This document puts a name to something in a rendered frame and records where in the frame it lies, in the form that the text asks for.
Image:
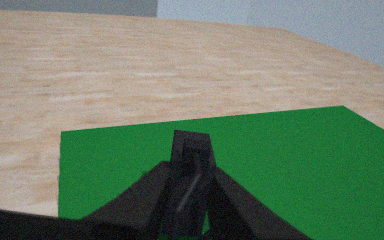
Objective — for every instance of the green circuit board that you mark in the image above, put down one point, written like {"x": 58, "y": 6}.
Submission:
{"x": 320, "y": 169}

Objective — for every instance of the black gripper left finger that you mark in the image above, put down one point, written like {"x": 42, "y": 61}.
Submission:
{"x": 136, "y": 214}

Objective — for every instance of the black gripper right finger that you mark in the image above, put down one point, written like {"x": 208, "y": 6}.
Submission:
{"x": 235, "y": 214}

